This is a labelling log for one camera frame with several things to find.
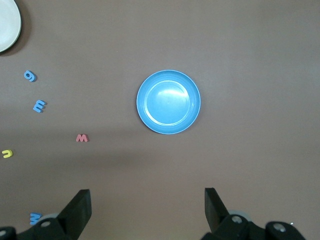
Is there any blue foam letter W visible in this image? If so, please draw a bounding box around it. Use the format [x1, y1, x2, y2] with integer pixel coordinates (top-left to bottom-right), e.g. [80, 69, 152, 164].
[29, 212, 42, 225]

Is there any beige plate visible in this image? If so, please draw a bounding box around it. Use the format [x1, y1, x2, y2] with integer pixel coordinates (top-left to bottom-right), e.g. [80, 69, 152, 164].
[0, 0, 23, 53]

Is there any blue foam letter g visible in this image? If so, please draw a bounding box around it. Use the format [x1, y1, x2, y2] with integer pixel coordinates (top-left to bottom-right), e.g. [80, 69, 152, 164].
[24, 70, 37, 83]

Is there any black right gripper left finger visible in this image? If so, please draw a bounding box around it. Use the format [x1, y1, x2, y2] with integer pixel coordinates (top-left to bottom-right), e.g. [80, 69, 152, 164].
[0, 189, 92, 240]

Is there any blue foam letter m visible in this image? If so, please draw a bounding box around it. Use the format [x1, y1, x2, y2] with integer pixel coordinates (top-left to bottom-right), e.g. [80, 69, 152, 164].
[32, 99, 48, 113]

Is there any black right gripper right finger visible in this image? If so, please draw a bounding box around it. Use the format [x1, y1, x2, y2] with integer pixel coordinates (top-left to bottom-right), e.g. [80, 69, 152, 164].
[201, 187, 308, 240]

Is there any blue plate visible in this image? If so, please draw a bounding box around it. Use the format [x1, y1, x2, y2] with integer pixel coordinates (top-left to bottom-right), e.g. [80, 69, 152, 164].
[136, 69, 202, 135]

